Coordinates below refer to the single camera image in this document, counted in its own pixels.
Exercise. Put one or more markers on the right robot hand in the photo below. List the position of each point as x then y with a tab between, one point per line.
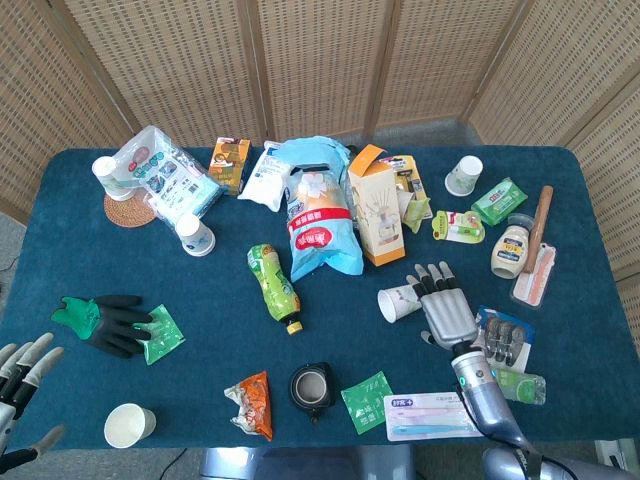
447	315

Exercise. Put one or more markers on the black cast iron teapot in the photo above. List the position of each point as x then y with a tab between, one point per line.
311	390

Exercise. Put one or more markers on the small light green sachet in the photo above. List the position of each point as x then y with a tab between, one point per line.
416	210

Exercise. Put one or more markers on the razor blister pack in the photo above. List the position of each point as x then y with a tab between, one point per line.
411	180

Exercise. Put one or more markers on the grey robot torso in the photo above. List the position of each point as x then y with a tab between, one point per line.
310	465

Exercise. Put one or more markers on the green tea drink bottle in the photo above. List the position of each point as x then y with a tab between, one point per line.
274	285

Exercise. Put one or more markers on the large light blue bag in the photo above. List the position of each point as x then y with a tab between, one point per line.
320	220

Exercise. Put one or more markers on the bamboo folding screen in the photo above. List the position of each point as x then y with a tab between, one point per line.
320	65

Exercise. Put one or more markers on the tall cream orange diffuser box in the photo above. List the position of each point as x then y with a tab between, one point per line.
377	215

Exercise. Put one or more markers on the mayonnaise squeeze bottle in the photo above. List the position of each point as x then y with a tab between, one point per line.
511	246

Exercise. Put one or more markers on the green wet wipes pack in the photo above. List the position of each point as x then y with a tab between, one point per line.
499	201

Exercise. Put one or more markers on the white paper cup green print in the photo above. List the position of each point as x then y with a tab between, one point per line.
397	304
464	176

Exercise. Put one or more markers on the small orange carton box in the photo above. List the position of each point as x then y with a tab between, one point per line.
230	165

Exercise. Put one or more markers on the green and black work glove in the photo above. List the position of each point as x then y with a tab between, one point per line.
107	322

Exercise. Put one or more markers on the plain white paper cup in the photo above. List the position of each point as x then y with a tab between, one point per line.
127	426

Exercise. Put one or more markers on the clear plastic bag of packs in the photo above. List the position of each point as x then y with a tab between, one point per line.
167	175

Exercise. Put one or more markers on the round woven coaster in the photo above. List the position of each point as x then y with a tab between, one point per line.
127	212

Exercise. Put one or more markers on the orange snack bag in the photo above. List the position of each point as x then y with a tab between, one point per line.
255	405

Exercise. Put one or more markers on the paper cup stack green print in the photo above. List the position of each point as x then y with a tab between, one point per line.
111	176

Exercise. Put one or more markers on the white soft pouch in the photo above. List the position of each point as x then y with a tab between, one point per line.
264	177

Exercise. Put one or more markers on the lip balm blister pack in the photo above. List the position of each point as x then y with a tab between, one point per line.
457	226

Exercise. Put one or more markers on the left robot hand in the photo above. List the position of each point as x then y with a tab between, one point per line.
22	372

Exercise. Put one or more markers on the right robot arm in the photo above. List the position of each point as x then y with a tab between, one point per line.
480	395

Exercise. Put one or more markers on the paper cup stack blue flower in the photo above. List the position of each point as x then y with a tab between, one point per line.
196	236

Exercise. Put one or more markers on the green tea sachet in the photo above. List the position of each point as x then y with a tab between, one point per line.
367	402
165	337

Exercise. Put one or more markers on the toothbrush pack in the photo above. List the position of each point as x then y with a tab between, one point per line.
425	415

